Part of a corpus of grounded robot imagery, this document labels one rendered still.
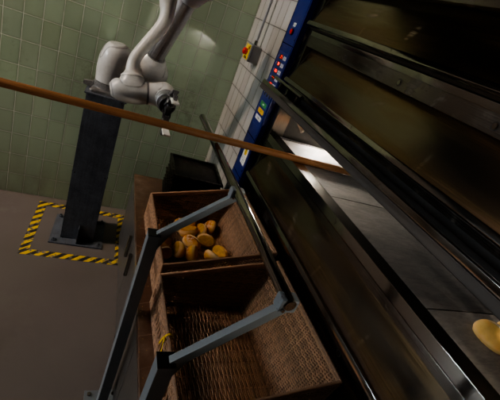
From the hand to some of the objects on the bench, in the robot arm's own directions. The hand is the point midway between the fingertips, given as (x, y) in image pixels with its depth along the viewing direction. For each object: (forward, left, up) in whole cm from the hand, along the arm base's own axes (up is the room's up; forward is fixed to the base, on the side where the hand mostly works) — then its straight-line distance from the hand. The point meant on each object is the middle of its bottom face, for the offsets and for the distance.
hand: (171, 119), depth 149 cm
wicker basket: (+64, +31, -62) cm, 94 cm away
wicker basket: (+5, +29, -62) cm, 68 cm away
